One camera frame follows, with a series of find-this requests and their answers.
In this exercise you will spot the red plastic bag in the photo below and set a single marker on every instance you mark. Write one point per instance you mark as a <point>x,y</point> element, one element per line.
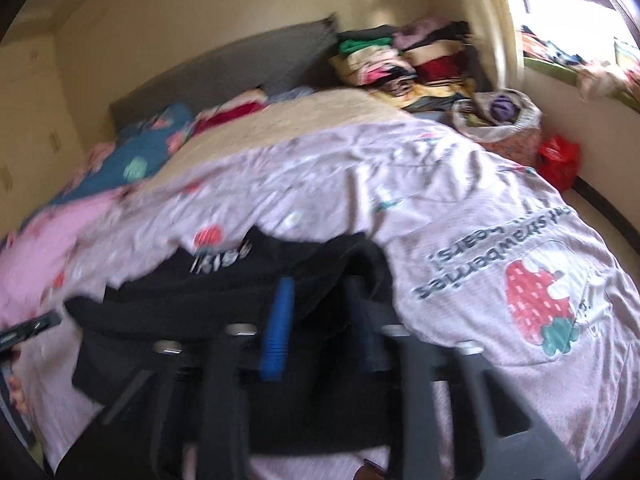
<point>557,160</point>

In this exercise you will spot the heap of loose clothes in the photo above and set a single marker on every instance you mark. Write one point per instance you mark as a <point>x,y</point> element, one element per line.
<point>600,72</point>

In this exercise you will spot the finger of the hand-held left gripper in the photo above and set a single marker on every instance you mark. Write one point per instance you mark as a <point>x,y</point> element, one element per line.
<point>30,327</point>

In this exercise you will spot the window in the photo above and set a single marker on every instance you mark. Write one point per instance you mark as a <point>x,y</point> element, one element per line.
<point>575,5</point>

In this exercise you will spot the grey padded headboard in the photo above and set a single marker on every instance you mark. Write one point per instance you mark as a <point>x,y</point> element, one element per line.
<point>240,65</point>

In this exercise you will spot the black sweater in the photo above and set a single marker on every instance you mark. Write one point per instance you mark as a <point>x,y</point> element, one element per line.
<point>150,305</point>

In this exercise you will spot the floral bag of clothes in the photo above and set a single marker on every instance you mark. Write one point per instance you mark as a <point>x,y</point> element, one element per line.
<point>510,130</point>

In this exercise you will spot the red cloth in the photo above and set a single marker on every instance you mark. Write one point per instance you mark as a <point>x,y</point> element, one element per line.
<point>235,110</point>

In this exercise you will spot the person's left hand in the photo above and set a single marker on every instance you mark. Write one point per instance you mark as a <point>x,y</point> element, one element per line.
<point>19,392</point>

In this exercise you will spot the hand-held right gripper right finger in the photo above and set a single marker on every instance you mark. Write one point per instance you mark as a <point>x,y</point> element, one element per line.
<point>367,330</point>

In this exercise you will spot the pink strawberry print bedsheet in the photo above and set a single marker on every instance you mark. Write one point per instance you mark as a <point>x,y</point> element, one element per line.
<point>450,200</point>

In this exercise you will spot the cream curtain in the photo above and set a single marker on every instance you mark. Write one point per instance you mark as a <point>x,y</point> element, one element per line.
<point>492,20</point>

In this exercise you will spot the pile of folded clothes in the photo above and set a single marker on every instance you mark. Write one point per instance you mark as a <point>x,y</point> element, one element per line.
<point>380,60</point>

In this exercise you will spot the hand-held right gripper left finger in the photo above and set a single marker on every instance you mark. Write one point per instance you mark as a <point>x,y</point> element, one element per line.
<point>276,330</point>

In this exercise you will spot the green windowsill mat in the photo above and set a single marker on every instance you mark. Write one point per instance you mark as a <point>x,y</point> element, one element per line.
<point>550,67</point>

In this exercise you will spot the pink quilt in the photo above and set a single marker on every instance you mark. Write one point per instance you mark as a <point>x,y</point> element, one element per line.
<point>60,230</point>

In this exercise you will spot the cream wardrobe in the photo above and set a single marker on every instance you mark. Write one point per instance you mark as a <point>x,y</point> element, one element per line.
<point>30,135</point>

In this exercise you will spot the beige blanket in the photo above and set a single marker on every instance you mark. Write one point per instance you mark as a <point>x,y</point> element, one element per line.
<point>320,115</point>

